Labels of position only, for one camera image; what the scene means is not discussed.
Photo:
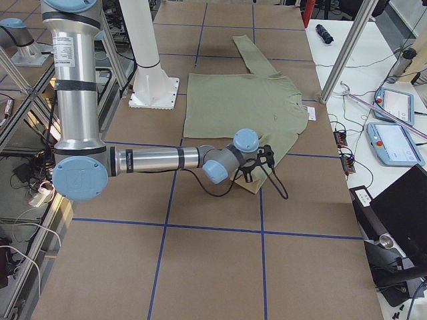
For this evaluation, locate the grey metal water bottle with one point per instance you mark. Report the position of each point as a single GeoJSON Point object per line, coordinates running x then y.
{"type": "Point", "coordinates": [402, 63]}

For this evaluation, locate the pink reacher grabber stick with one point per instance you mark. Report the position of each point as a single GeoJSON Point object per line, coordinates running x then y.
{"type": "Point", "coordinates": [385, 115]}

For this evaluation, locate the black laptop computer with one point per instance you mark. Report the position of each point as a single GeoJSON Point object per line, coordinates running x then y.
{"type": "Point", "coordinates": [400, 211]}

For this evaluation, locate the aluminium truss frame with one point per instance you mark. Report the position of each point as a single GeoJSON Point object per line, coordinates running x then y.
{"type": "Point", "coordinates": [16, 142]}

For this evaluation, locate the white paper clothing tag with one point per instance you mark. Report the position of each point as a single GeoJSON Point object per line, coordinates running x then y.
{"type": "Point", "coordinates": [311, 112]}

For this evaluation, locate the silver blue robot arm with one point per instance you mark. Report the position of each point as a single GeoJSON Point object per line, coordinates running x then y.
{"type": "Point", "coordinates": [15, 33]}
{"type": "Point", "coordinates": [83, 162]}

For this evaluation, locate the white camera stand column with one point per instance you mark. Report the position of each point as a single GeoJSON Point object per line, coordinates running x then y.
{"type": "Point", "coordinates": [152, 88]}

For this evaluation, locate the aluminium frame post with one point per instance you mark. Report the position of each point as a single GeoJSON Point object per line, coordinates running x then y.
{"type": "Point", "coordinates": [350, 42]}

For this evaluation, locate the far grey teach pendant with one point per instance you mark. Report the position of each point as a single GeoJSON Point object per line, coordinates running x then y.
{"type": "Point", "coordinates": [397, 103]}

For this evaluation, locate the arm mounting base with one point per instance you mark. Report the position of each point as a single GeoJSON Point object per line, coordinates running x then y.
{"type": "Point", "coordinates": [33, 55]}

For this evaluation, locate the orange black electronics board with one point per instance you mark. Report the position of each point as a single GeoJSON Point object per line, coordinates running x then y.
{"type": "Point", "coordinates": [340, 139]}

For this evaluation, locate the olive green long-sleeve shirt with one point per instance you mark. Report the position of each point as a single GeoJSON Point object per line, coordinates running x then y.
{"type": "Point", "coordinates": [263, 100]}

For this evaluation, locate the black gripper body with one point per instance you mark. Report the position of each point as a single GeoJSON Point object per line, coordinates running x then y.
{"type": "Point", "coordinates": [245, 165]}

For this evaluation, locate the folded dark blue umbrella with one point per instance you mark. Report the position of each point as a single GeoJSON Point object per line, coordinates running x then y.
{"type": "Point", "coordinates": [324, 34]}

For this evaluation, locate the grey teach pendant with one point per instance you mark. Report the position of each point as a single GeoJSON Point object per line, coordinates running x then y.
{"type": "Point", "coordinates": [397, 103]}
{"type": "Point", "coordinates": [393, 145]}

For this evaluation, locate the white power strip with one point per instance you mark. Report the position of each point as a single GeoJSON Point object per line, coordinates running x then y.
{"type": "Point", "coordinates": [43, 196]}

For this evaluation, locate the near grey teach pendant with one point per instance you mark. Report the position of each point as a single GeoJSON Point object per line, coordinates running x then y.
{"type": "Point", "coordinates": [393, 145]}

